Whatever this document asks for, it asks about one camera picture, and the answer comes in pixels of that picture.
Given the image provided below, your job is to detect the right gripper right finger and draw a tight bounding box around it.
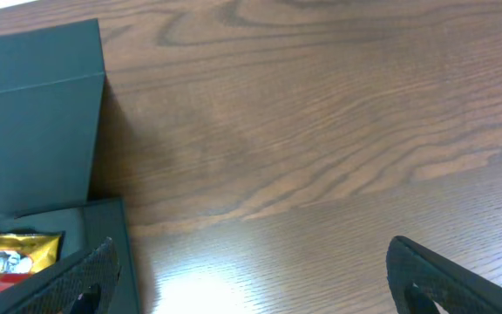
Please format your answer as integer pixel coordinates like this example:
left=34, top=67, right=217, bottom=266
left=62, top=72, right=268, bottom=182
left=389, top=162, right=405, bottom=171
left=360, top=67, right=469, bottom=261
left=386, top=235, right=502, bottom=314

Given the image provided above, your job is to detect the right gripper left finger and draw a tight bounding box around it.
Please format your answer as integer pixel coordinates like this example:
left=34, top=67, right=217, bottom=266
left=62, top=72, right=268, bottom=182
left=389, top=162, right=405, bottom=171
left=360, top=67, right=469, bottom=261
left=0, top=237, right=121, bottom=314

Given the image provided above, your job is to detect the yellow candy bag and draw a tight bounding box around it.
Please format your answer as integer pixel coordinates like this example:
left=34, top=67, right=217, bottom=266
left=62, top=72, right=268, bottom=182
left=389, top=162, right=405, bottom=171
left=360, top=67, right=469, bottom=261
left=0, top=234, right=61, bottom=274

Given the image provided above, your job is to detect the dark green gift box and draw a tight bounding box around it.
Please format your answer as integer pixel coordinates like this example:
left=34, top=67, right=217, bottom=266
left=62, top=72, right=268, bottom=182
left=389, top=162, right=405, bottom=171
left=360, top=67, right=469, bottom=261
left=0, top=19, right=141, bottom=314

